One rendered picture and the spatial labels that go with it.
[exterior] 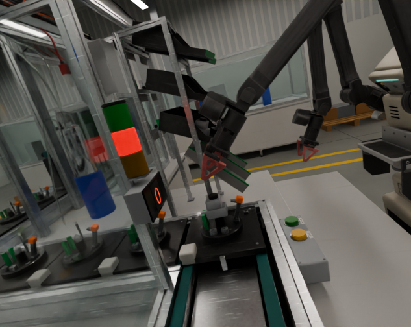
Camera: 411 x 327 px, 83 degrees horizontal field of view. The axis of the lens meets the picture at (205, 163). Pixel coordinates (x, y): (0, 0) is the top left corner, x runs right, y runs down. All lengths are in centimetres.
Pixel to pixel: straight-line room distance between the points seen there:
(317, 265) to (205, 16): 917
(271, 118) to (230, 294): 413
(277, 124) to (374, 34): 620
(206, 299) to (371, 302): 38
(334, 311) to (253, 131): 411
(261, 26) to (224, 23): 129
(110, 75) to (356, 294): 178
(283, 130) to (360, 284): 408
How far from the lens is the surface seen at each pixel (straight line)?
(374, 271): 78
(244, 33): 926
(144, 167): 50
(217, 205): 71
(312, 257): 65
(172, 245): 78
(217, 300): 65
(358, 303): 70
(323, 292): 71
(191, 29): 947
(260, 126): 460
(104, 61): 191
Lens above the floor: 138
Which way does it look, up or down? 15 degrees down
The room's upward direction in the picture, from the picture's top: 15 degrees counter-clockwise
